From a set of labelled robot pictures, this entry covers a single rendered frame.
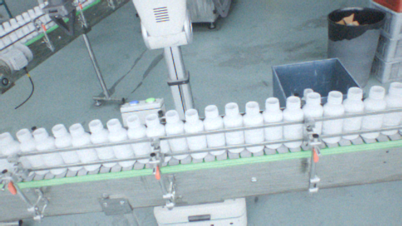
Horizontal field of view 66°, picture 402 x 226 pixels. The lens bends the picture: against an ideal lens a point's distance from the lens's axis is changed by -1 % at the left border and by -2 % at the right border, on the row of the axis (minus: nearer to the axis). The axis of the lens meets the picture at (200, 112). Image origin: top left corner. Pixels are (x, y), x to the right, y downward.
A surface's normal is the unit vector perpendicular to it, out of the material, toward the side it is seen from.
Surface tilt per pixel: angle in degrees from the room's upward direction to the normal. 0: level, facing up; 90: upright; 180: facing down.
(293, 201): 0
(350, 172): 90
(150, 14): 90
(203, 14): 90
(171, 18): 90
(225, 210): 31
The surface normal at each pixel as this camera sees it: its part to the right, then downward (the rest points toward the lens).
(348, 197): -0.15, -0.80
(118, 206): 0.00, 0.58
